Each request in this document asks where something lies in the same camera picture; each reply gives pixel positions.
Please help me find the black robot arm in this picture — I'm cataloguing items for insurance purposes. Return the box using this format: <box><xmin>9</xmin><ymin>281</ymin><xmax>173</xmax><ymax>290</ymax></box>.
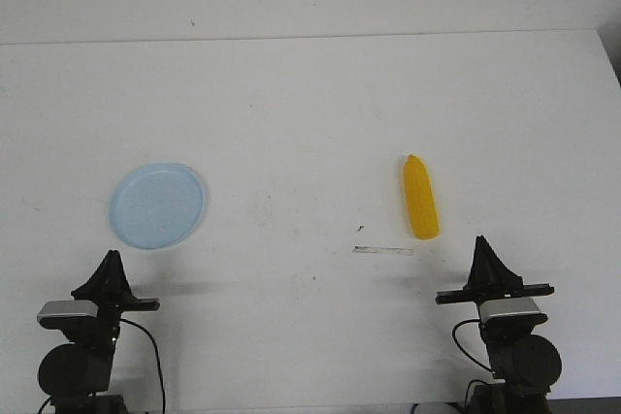
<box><xmin>37</xmin><ymin>250</ymin><xmax>159</xmax><ymax>413</ymax></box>
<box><xmin>436</xmin><ymin>236</ymin><xmax>562</xmax><ymax>413</ymax></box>

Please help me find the yellow toy corn cob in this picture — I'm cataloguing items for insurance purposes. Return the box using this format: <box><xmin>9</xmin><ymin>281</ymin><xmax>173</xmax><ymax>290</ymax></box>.
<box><xmin>403</xmin><ymin>155</ymin><xmax>440</xmax><ymax>239</ymax></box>

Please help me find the light blue round plate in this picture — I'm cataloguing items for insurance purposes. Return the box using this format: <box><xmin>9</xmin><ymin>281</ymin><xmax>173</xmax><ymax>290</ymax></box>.
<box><xmin>108</xmin><ymin>162</ymin><xmax>207</xmax><ymax>250</ymax></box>

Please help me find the strip of clear tape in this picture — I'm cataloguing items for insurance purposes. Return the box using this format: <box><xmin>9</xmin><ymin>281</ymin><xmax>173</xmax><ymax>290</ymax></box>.
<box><xmin>352</xmin><ymin>245</ymin><xmax>414</xmax><ymax>256</ymax></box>

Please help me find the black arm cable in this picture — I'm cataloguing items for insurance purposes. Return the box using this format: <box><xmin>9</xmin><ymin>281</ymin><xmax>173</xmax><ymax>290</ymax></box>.
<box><xmin>118</xmin><ymin>317</ymin><xmax>167</xmax><ymax>414</ymax></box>
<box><xmin>451</xmin><ymin>319</ymin><xmax>496</xmax><ymax>376</ymax></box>

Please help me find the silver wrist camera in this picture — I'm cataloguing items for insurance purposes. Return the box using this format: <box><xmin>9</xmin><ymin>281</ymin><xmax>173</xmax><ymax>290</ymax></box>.
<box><xmin>37</xmin><ymin>300</ymin><xmax>98</xmax><ymax>324</ymax></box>
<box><xmin>478</xmin><ymin>297</ymin><xmax>548</xmax><ymax>325</ymax></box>

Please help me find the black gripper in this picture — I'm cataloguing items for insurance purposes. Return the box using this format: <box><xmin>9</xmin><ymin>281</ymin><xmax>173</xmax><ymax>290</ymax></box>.
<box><xmin>435</xmin><ymin>236</ymin><xmax>555</xmax><ymax>305</ymax></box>
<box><xmin>71</xmin><ymin>250</ymin><xmax>160</xmax><ymax>322</ymax></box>

